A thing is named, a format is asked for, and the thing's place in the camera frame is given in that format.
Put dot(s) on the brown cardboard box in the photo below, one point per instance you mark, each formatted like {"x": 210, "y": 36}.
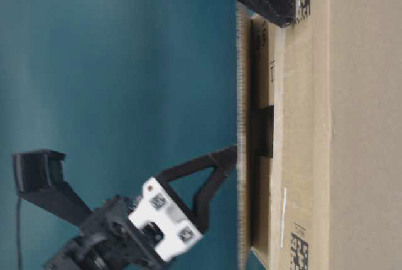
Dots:
{"x": 319, "y": 136}

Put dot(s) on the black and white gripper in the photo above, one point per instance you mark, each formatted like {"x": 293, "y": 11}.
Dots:
{"x": 163, "y": 216}

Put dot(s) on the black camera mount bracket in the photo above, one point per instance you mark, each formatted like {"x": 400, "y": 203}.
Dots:
{"x": 39, "y": 179}

